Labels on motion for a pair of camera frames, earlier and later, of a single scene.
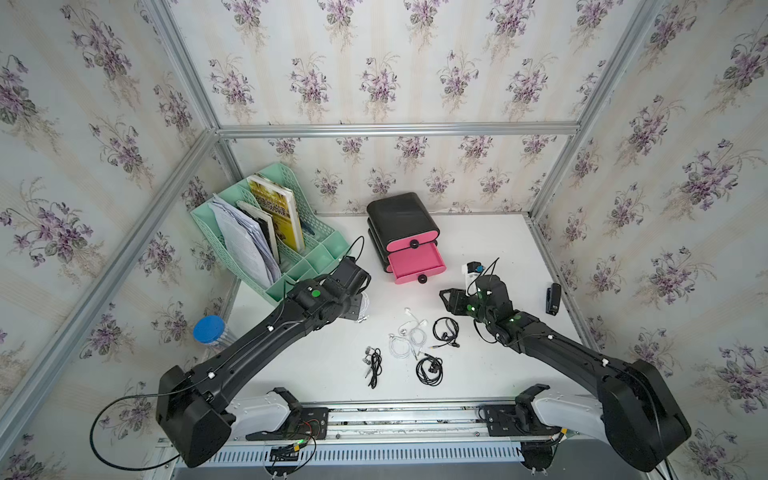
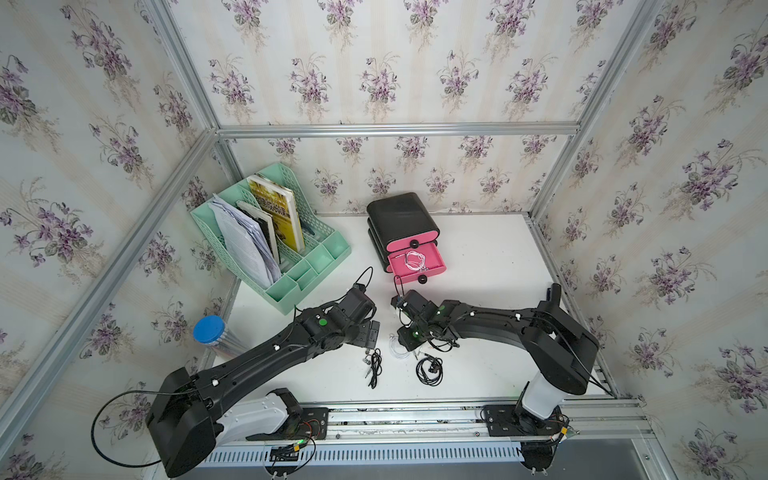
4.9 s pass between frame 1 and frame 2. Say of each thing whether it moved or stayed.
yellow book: stayed
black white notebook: stayed
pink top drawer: stayed
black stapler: stayed
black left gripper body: moved
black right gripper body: moved
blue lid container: stayed
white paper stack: stayed
